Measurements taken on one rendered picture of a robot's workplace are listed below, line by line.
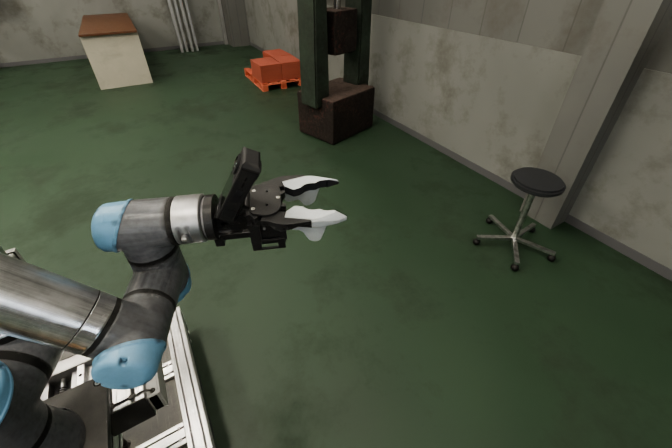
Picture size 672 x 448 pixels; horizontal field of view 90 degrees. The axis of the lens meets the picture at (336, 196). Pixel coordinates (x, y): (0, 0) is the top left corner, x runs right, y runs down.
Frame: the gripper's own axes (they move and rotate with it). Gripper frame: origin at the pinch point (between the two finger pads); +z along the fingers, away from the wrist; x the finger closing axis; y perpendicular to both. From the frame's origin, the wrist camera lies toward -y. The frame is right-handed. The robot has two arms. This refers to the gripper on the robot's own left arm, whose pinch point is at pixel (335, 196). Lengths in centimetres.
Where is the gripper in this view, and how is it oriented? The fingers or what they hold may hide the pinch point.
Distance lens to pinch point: 53.0
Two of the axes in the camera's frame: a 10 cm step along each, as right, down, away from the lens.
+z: 9.9, -0.9, 1.3
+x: 1.6, 6.8, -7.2
